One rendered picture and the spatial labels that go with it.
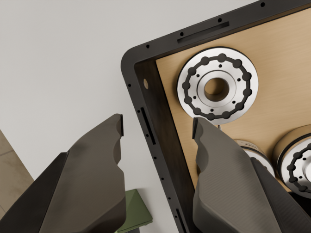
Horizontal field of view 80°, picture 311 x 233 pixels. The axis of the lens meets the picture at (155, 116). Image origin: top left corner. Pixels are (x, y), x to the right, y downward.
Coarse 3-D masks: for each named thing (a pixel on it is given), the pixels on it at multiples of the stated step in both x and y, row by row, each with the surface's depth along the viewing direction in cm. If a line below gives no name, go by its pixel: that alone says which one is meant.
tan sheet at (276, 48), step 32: (256, 32) 24; (288, 32) 23; (160, 64) 28; (256, 64) 25; (288, 64) 24; (256, 96) 26; (288, 96) 26; (192, 128) 30; (224, 128) 29; (256, 128) 28; (288, 128) 27; (192, 160) 32
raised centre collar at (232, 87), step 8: (208, 72) 24; (216, 72) 23; (224, 72) 23; (200, 80) 24; (208, 80) 24; (224, 80) 23; (232, 80) 23; (200, 88) 24; (232, 88) 23; (200, 96) 24; (224, 96) 24; (232, 96) 24; (208, 104) 25; (216, 104) 24; (224, 104) 24
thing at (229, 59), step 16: (224, 48) 22; (192, 64) 24; (208, 64) 23; (224, 64) 23; (240, 64) 23; (192, 80) 24; (240, 80) 23; (256, 80) 23; (192, 96) 25; (240, 96) 24; (192, 112) 26; (208, 112) 25; (224, 112) 25; (240, 112) 25
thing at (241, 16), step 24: (264, 0) 15; (288, 0) 14; (216, 24) 16; (240, 24) 16; (144, 48) 18; (168, 48) 17; (144, 96) 20; (144, 120) 20; (168, 168) 22; (168, 192) 23
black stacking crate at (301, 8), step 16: (144, 64) 22; (160, 80) 28; (160, 96) 26; (160, 112) 24; (160, 128) 22; (176, 144) 29; (176, 160) 26; (176, 176) 24; (192, 192) 32; (288, 192) 31; (192, 208) 29; (304, 208) 28; (192, 224) 27
